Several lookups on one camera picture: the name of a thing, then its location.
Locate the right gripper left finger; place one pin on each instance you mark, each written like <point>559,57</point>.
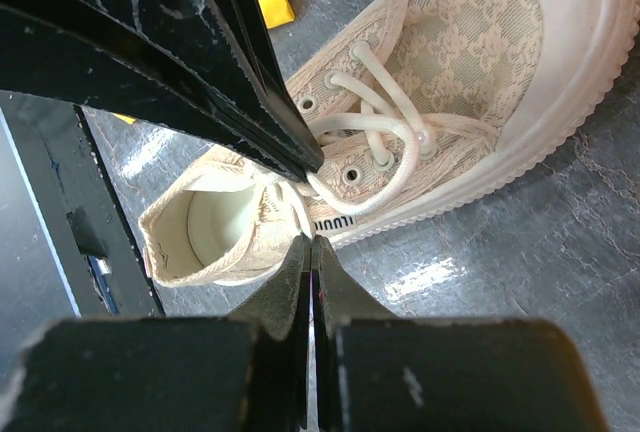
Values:
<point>277,385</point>

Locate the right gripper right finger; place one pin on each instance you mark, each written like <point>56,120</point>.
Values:
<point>355,359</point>

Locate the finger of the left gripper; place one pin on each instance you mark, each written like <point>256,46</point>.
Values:
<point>146,59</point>
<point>251,93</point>

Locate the beige lace sneaker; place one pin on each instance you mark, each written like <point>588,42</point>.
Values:
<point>534,69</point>

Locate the white shoelace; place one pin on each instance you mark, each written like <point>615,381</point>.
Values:
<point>419,137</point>

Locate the grey table mat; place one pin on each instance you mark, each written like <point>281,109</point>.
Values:
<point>560,242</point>

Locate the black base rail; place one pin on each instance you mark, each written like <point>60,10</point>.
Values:
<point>92,242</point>

